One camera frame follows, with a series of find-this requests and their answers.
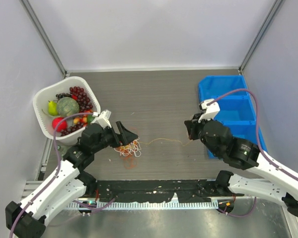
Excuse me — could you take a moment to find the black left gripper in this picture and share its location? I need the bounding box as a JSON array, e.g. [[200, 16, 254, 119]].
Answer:
[[92, 120, 137, 153]]

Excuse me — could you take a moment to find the yellow thin cable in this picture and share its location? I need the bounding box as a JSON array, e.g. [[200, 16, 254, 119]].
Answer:
[[125, 137, 192, 152]]

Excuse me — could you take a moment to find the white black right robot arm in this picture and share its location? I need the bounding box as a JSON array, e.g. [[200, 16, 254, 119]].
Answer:
[[184, 114, 298, 217]]

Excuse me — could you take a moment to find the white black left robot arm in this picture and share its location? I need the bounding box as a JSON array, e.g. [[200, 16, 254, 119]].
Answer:
[[5, 121, 138, 238]]

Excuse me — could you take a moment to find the blue plastic divided bin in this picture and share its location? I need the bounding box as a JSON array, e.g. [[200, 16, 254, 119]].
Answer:
[[197, 75, 268, 160]]

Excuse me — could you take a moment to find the green lime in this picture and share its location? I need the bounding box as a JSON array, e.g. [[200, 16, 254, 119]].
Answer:
[[87, 115, 95, 124]]

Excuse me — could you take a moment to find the red grape bunch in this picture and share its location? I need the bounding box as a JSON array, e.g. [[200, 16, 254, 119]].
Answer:
[[69, 86, 93, 112]]

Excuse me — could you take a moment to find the red apple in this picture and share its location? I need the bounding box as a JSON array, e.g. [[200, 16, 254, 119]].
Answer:
[[52, 117, 68, 132]]

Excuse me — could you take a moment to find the clear glass jar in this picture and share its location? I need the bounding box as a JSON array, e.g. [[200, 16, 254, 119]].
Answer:
[[57, 145, 68, 157]]

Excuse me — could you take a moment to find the green melon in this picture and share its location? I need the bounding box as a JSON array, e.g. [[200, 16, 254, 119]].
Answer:
[[57, 97, 79, 117]]

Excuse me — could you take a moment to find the dark purple grape bunch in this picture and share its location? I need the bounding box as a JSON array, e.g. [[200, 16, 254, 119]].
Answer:
[[56, 93, 72, 100]]

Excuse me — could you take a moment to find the green yellow pear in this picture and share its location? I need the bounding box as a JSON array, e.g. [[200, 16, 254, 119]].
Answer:
[[48, 101, 59, 117]]

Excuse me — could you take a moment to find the white plastic fruit basket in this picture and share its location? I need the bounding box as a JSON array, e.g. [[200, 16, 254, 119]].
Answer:
[[33, 76, 101, 139]]

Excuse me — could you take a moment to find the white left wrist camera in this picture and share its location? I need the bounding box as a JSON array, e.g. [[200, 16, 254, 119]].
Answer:
[[92, 110, 112, 128]]

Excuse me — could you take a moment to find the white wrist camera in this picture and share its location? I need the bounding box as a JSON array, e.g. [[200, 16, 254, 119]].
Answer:
[[92, 110, 112, 128], [198, 99, 220, 123]]

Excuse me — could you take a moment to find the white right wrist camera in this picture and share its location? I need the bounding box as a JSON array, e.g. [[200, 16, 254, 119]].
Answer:
[[198, 99, 220, 123]]

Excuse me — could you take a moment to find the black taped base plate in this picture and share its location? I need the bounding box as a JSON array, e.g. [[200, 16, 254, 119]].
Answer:
[[83, 179, 243, 203]]

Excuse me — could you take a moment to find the white slotted cable duct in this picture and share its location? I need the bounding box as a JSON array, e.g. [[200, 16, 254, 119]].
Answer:
[[62, 200, 219, 210]]

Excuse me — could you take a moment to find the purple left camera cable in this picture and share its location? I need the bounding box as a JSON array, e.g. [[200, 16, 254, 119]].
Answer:
[[8, 112, 100, 238]]

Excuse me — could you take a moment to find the aluminium corner frame post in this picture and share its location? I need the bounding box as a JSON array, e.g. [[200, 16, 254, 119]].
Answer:
[[238, 0, 285, 74]]

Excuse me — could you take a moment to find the left aluminium frame post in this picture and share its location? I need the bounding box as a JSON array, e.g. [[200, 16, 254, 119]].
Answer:
[[19, 0, 67, 78]]

